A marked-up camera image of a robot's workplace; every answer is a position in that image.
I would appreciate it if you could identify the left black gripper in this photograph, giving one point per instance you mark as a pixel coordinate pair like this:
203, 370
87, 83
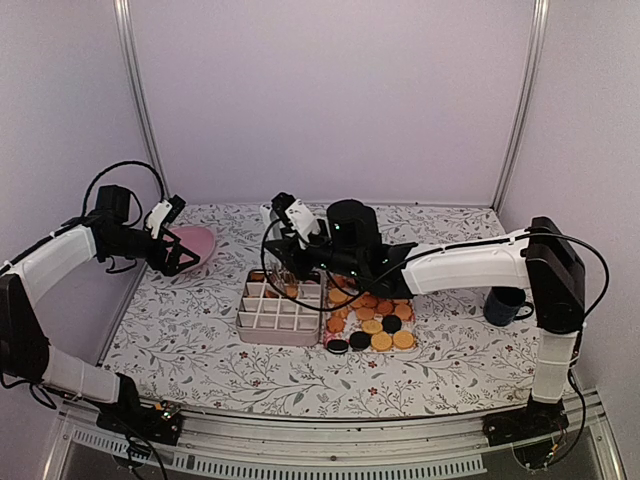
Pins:
169, 266

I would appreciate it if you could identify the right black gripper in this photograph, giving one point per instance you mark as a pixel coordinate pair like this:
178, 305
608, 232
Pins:
287, 247

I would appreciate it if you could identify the metal serving tongs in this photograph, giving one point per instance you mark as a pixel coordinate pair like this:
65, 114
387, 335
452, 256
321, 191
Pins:
275, 272

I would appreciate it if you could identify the pink divided cookie tin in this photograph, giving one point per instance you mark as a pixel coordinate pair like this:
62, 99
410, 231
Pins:
267, 318

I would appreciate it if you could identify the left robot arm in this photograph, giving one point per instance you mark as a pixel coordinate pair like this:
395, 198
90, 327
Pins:
100, 234

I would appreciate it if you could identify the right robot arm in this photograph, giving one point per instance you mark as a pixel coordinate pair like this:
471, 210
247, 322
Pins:
347, 241

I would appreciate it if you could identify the pink plate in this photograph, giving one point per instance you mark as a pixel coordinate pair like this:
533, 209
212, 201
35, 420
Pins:
200, 240

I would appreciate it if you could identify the floral tablecloth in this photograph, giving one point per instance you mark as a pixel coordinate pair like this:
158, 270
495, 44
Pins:
178, 341

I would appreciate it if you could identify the floral cookie tray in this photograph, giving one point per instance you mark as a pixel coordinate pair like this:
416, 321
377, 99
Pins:
350, 310

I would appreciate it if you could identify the black sandwich cookie left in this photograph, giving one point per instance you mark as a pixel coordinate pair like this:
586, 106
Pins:
337, 346

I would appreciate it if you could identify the black sandwich cookie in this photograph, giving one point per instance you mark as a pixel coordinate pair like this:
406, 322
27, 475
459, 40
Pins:
337, 346
359, 341

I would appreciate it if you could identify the black sandwich cookie right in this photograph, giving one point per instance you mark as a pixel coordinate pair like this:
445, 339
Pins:
359, 341

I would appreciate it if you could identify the yellow round biscuit left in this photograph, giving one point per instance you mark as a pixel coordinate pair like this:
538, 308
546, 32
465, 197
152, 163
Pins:
381, 342

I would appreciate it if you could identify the yellow round biscuit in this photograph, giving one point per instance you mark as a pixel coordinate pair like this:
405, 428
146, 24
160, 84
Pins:
403, 340
381, 342

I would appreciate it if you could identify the yellow round biscuit right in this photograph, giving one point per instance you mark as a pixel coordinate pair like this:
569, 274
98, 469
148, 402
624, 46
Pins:
403, 340

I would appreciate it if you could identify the dark blue mug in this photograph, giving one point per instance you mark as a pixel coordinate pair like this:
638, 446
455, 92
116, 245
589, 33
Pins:
504, 305

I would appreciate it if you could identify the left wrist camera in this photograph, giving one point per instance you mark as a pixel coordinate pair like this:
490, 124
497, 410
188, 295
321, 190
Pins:
164, 213

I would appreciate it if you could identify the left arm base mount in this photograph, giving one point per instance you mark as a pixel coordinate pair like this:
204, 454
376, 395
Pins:
148, 423

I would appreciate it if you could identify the front aluminium rail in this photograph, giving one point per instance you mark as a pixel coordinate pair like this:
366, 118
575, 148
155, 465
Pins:
217, 444

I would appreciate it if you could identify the left aluminium frame post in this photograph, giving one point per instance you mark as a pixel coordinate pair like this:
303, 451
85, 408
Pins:
124, 25

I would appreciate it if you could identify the aluminium frame post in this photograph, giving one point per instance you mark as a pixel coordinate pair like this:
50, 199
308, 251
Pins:
124, 25
533, 57

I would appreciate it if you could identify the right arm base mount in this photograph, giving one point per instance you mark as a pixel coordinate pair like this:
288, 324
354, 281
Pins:
533, 420

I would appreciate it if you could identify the right aluminium frame post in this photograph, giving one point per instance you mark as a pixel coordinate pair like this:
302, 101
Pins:
533, 57

